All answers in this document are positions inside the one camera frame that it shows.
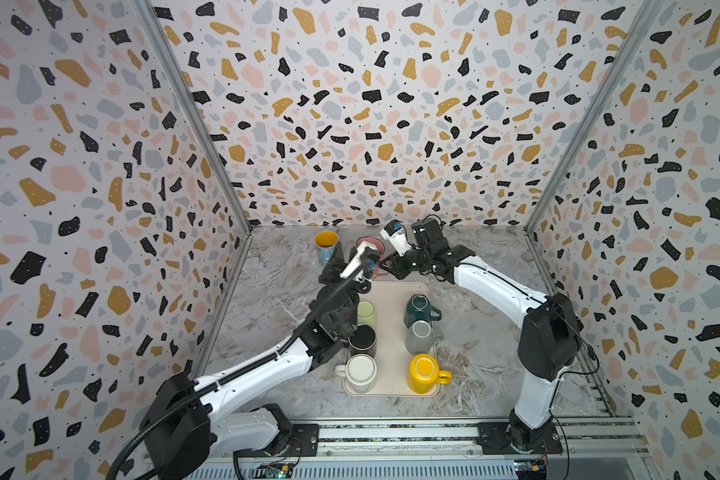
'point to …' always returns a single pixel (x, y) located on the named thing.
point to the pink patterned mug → (381, 248)
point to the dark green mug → (419, 308)
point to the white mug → (360, 372)
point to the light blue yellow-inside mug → (325, 242)
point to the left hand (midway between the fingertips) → (339, 241)
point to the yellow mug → (424, 374)
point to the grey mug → (419, 337)
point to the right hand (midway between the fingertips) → (376, 256)
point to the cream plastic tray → (392, 358)
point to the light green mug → (366, 314)
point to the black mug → (363, 341)
